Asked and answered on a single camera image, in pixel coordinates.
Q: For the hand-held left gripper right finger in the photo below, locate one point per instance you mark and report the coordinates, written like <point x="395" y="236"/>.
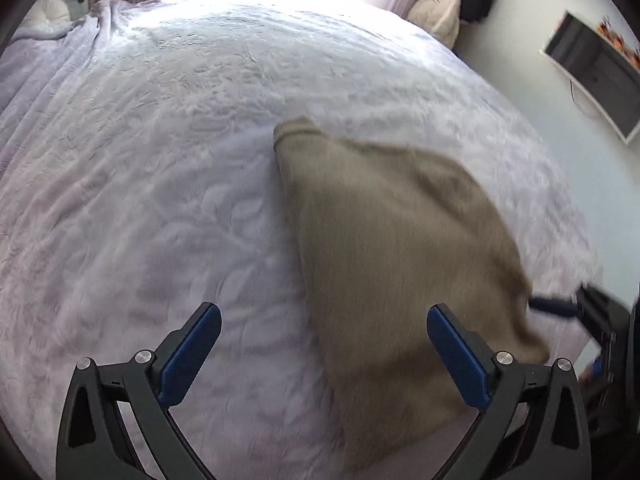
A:
<point x="457" y="355"/>

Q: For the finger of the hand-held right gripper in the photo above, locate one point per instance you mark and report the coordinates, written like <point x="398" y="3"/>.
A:
<point x="552" y="306"/>

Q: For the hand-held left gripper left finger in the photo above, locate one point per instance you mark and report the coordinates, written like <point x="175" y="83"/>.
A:
<point x="192" y="355"/>

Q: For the brown knit sweater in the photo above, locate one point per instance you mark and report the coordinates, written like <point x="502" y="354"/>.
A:
<point x="390" y="240"/>

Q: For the white embossed bed blanket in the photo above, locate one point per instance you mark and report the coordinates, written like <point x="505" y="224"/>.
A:
<point x="175" y="160"/>

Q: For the beige jacket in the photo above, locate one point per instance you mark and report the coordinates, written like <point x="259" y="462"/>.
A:
<point x="440" y="10"/>

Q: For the lilac fleece throw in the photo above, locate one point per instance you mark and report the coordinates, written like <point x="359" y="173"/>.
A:
<point x="40" y="75"/>

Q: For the round white pillow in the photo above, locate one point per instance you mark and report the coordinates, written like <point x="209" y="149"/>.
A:
<point x="46" y="15"/>

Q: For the wall-mounted shelf unit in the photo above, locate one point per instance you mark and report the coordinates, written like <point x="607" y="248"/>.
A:
<point x="595" y="70"/>

